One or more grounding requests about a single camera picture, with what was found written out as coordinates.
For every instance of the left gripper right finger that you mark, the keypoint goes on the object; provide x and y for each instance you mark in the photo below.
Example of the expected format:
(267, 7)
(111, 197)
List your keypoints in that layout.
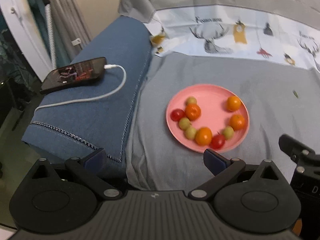
(225, 171)

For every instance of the white door frame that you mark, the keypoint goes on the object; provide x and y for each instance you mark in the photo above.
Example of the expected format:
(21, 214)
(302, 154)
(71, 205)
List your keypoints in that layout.
(23, 27)

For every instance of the red cherry tomato with stem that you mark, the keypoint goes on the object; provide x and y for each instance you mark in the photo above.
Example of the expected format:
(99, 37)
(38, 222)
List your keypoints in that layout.
(177, 114)

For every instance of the grey curtain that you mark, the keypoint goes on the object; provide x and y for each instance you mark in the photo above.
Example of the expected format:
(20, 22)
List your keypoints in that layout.
(71, 26)

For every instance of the blue sofa armrest cover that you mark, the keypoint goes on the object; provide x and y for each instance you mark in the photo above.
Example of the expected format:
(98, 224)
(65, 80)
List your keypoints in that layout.
(76, 121)

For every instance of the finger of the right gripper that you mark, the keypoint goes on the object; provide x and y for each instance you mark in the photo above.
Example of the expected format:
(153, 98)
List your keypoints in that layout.
(299, 153)

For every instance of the small orange mandarin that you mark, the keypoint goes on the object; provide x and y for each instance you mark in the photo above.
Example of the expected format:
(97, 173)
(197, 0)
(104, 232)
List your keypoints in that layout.
(237, 122)

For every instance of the small orange with stem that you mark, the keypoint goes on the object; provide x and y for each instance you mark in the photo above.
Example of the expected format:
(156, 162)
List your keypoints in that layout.
(192, 111)

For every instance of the green-yellow longan top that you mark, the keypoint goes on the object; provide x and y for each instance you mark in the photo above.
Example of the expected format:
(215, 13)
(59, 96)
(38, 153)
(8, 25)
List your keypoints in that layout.
(190, 100)

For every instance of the small orange kumquat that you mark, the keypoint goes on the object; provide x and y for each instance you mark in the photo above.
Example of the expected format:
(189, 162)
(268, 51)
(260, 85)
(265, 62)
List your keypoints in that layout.
(203, 136)

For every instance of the green-yellow longan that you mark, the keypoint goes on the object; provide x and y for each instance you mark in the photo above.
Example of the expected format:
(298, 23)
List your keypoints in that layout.
(184, 123)
(228, 132)
(190, 100)
(190, 133)

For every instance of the black smartphone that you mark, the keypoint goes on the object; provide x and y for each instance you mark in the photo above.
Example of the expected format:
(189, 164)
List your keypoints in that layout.
(78, 74)

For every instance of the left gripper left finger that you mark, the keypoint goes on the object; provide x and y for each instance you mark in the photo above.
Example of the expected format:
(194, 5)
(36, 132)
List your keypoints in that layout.
(85, 171)

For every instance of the grey printed sofa cover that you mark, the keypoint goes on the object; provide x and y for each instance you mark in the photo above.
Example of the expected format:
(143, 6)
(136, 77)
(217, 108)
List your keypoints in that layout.
(261, 50)

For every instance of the small green leaf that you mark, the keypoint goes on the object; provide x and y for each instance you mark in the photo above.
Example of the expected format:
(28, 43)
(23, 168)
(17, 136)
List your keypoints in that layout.
(295, 94)

